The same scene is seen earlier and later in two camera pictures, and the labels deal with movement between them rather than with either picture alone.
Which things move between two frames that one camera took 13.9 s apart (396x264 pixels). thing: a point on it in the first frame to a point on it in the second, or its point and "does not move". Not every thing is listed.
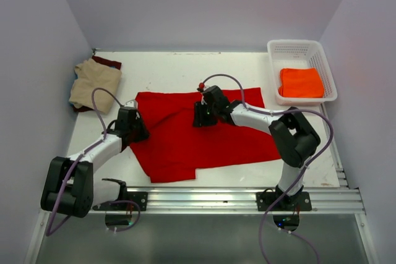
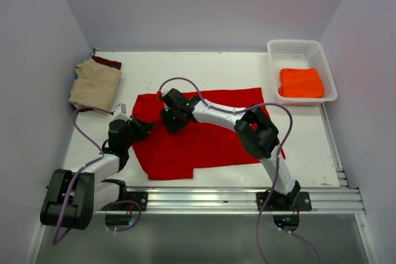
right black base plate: (296, 201) does not move
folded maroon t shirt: (110, 63) does not move
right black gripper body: (206, 115) to (172, 120)
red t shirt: (174, 149) does not move
